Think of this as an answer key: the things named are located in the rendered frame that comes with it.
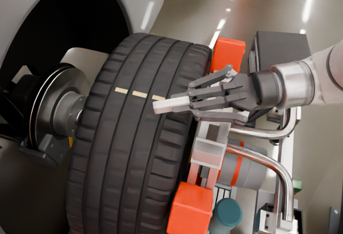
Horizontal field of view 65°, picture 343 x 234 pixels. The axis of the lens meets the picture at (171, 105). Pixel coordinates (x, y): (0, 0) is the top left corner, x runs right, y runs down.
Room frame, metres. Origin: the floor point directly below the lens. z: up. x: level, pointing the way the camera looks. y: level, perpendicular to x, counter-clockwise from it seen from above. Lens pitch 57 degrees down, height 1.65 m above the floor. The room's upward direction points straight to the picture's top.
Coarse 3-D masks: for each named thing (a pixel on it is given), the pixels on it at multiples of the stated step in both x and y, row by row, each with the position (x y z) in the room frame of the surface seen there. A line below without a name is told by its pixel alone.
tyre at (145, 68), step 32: (128, 64) 0.41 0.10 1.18; (160, 64) 0.42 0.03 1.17; (192, 64) 0.42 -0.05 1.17; (96, 96) 0.33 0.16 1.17; (128, 96) 0.33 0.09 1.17; (160, 96) 0.33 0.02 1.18; (96, 128) 0.26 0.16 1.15; (128, 128) 0.26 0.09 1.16; (160, 128) 0.26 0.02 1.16; (96, 160) 0.20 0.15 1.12; (128, 160) 0.20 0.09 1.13; (160, 160) 0.20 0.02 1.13; (96, 192) 0.15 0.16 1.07; (128, 192) 0.15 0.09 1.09; (160, 192) 0.15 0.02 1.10; (96, 224) 0.10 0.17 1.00; (128, 224) 0.10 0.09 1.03; (160, 224) 0.09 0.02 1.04
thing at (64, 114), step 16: (48, 80) 0.51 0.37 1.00; (64, 80) 0.54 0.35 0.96; (80, 80) 0.60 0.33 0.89; (48, 96) 0.46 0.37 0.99; (64, 96) 0.50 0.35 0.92; (80, 96) 0.52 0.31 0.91; (32, 112) 0.40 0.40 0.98; (48, 112) 0.43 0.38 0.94; (64, 112) 0.44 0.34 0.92; (32, 128) 0.37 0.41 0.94; (48, 128) 0.40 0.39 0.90; (64, 128) 0.41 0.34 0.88; (32, 144) 0.34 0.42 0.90; (64, 144) 0.40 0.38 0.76
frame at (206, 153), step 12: (216, 84) 0.40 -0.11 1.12; (228, 108) 0.33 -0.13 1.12; (204, 132) 0.27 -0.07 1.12; (204, 144) 0.24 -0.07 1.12; (216, 144) 0.24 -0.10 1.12; (192, 156) 0.22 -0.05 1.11; (204, 156) 0.22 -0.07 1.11; (216, 156) 0.21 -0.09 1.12; (192, 168) 0.20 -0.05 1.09; (216, 168) 0.19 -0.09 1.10; (192, 180) 0.18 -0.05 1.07; (204, 180) 0.32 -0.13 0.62
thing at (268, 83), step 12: (264, 72) 0.33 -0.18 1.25; (252, 84) 0.32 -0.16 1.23; (264, 84) 0.30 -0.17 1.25; (276, 84) 0.30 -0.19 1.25; (252, 96) 0.29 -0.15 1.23; (264, 96) 0.28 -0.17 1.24; (276, 96) 0.28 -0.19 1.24; (240, 108) 0.27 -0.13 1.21; (252, 108) 0.27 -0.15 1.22; (264, 108) 0.28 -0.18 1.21
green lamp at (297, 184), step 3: (294, 180) 0.31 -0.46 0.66; (297, 180) 0.31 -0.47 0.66; (300, 180) 0.31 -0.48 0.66; (294, 183) 0.29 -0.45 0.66; (297, 183) 0.29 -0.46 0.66; (300, 183) 0.29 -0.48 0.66; (294, 186) 0.28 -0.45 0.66; (297, 186) 0.28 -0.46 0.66; (300, 186) 0.28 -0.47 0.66; (294, 189) 0.28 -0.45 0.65; (297, 189) 0.27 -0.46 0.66; (300, 189) 0.27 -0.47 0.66; (297, 192) 0.27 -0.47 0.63
